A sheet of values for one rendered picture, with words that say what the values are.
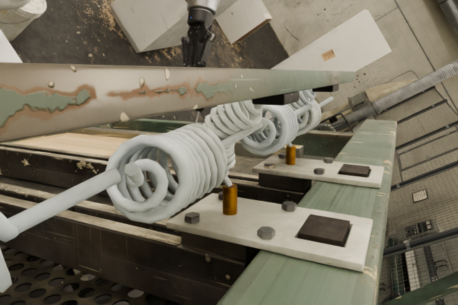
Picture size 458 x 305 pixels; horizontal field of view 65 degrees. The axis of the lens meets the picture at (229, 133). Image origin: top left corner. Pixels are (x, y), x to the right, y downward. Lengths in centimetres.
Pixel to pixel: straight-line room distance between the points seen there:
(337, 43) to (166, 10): 213
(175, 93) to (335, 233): 24
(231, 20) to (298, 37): 330
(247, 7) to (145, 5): 266
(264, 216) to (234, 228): 4
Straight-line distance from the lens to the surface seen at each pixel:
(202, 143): 29
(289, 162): 59
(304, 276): 31
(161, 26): 368
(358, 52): 466
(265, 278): 30
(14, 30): 289
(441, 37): 918
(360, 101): 672
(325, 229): 36
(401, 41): 909
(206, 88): 18
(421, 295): 145
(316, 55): 470
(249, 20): 610
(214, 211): 40
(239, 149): 112
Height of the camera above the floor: 205
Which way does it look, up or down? 27 degrees down
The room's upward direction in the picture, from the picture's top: 60 degrees clockwise
